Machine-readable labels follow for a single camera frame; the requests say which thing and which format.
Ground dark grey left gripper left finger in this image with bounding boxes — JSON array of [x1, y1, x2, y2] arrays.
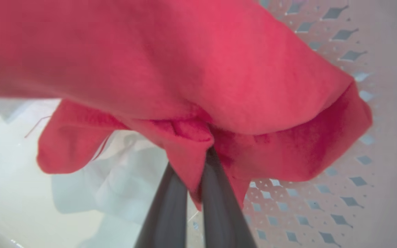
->
[[135, 163, 188, 248]]

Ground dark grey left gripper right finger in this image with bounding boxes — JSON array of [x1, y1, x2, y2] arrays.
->
[[201, 147, 258, 248]]

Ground red white garment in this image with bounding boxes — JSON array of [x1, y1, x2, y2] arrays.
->
[[0, 0, 373, 211]]

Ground white perforated laundry basket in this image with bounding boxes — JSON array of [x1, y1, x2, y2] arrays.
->
[[0, 0, 397, 248]]

